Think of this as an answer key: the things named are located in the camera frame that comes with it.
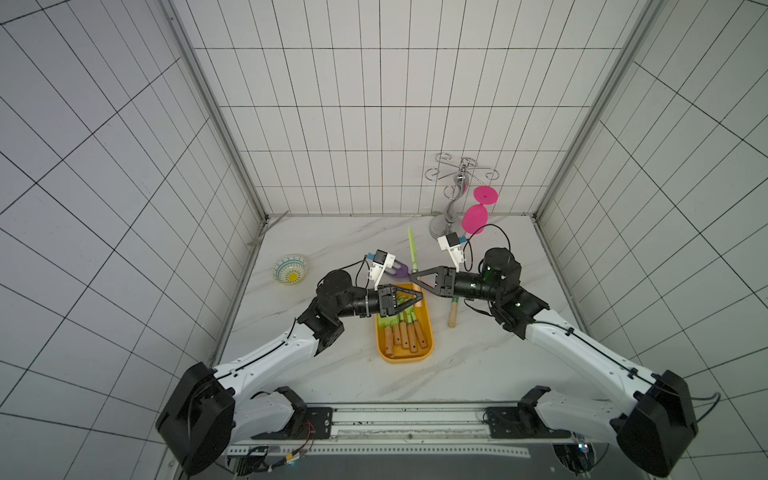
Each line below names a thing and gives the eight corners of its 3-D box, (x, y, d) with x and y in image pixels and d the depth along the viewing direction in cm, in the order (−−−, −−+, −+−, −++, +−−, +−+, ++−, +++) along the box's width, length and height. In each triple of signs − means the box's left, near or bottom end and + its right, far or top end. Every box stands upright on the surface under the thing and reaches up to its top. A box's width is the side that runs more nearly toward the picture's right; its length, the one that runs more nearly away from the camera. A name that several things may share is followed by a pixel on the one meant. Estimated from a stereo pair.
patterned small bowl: (274, 284, 101) (269, 276, 98) (280, 262, 107) (276, 254, 104) (305, 284, 101) (302, 276, 98) (310, 262, 107) (307, 254, 104)
